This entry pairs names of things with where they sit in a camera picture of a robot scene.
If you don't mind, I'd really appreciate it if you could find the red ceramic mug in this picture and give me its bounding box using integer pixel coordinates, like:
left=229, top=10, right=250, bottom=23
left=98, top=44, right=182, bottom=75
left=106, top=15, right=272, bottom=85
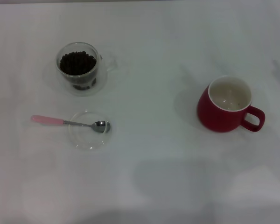
left=196, top=75, right=266, bottom=133

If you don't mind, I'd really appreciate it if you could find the pink handled metal spoon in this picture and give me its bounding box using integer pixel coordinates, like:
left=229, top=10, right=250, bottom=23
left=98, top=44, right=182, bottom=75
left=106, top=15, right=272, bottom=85
left=30, top=114, right=111, bottom=134

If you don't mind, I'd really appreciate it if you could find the coffee beans pile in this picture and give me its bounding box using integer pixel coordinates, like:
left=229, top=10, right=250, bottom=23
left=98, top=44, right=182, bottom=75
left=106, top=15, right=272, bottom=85
left=59, top=50, right=98, bottom=91

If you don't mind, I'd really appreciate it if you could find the clear glass saucer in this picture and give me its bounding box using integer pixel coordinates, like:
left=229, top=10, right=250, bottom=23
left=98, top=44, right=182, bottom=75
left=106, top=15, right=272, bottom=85
left=64, top=109, right=113, bottom=151

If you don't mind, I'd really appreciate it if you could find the double-wall glass cup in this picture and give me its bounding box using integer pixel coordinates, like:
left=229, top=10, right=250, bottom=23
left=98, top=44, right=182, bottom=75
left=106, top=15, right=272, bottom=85
left=55, top=42, right=119, bottom=97

